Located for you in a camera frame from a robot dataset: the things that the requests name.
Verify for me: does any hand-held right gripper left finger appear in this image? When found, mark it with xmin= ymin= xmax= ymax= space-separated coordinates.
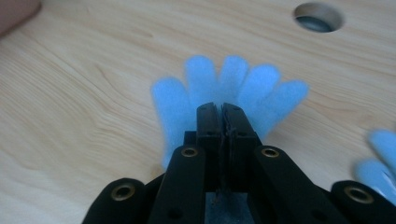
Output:
xmin=183 ymin=102 xmax=224 ymax=194

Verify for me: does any blue fuzzy glove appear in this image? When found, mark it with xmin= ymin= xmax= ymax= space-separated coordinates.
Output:
xmin=352 ymin=128 xmax=396 ymax=207
xmin=150 ymin=54 xmax=311 ymax=171

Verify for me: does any pink cloth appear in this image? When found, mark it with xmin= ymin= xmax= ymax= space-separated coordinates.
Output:
xmin=0 ymin=0 xmax=43 ymax=37

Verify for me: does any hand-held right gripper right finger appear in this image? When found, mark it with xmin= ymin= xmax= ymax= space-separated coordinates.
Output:
xmin=221 ymin=103 xmax=263 ymax=193

